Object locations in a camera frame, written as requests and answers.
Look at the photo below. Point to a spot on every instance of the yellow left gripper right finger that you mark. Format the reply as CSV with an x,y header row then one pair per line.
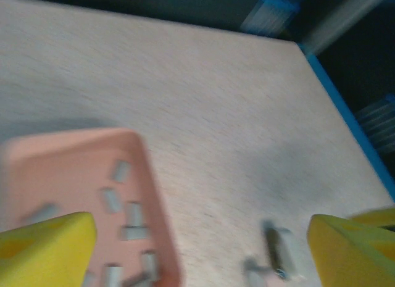
x,y
345,259

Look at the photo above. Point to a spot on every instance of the grey staple strip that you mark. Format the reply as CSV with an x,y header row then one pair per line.
x,y
43,213
111,200
134,233
120,172
150,265
113,276
134,214

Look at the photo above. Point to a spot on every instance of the pink plastic tray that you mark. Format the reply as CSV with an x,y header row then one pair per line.
x,y
61,176

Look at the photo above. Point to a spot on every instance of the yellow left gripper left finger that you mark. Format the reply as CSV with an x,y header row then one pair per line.
x,y
46,256

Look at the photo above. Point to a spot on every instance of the aluminium frame post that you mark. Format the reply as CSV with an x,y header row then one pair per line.
x,y
339,21

